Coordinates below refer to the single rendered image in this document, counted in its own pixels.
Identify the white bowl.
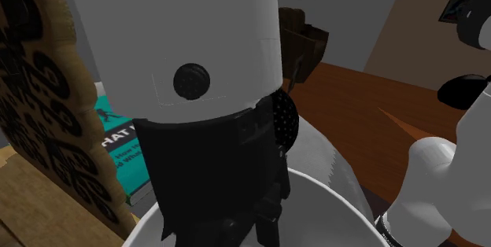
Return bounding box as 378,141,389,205
121,167,380,247

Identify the dark framed wall picture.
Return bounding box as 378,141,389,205
438,0,478,24

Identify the teal book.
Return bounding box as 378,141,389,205
93,93,154,207

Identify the tan black-patterned box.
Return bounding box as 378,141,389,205
0,0,138,241

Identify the dark brown wooden furniture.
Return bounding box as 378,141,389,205
279,6,330,84

